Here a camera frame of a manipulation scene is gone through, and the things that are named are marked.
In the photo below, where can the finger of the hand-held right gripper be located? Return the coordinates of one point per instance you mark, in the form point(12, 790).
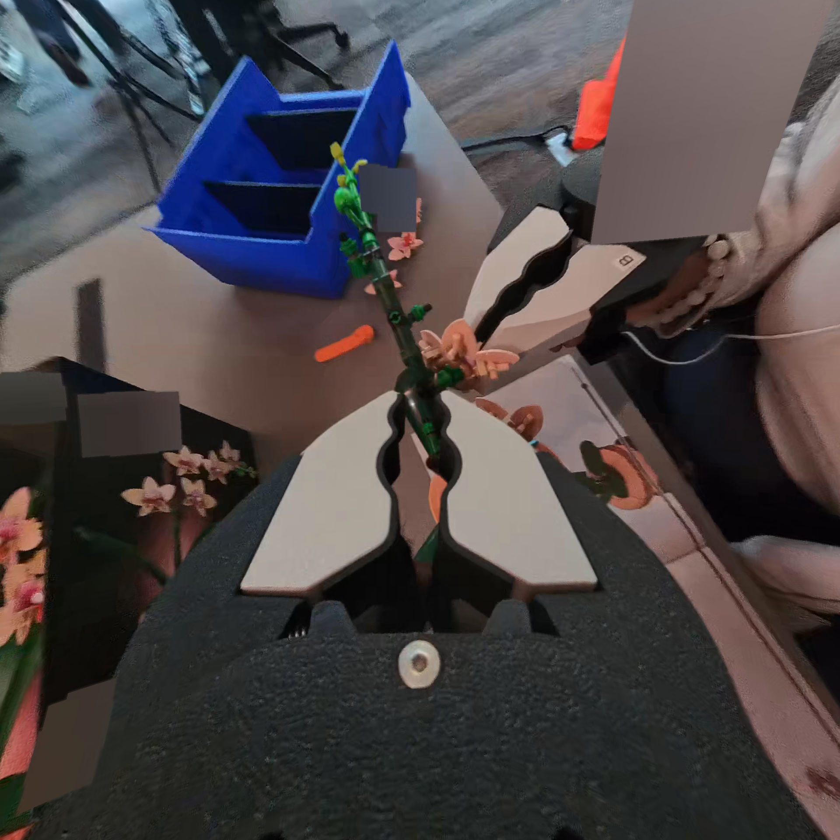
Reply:
point(518, 256)
point(564, 308)

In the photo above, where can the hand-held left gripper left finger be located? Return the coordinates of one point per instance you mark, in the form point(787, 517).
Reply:
point(328, 512)

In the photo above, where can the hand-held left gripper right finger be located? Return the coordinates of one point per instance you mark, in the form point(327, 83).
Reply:
point(512, 512)

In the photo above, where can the green toy flower stem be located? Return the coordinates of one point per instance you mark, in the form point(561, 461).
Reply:
point(387, 295)

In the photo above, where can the grey desk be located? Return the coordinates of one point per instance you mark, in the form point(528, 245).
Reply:
point(197, 328)

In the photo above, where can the person's right hand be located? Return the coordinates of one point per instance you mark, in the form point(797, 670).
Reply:
point(676, 285)

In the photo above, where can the orange plastic object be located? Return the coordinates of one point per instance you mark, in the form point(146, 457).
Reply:
point(594, 111)

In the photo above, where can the orange brick separator tool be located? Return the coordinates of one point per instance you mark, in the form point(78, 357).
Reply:
point(341, 348)

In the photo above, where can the person's leg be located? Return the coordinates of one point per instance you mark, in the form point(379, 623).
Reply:
point(787, 571)
point(800, 394)

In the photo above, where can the white instruction booklet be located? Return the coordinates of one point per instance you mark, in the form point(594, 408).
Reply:
point(709, 590)

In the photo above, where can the black box with orchid print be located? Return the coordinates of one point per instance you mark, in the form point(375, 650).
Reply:
point(98, 525)

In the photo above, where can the blue plastic bin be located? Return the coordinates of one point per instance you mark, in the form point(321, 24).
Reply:
point(262, 256)

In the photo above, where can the dark tape strip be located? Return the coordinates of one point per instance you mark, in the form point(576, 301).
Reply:
point(90, 321)

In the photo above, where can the black office chair base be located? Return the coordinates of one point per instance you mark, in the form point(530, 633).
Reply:
point(302, 33)

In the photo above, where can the black tripod legs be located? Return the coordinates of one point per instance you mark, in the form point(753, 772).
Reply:
point(131, 59)

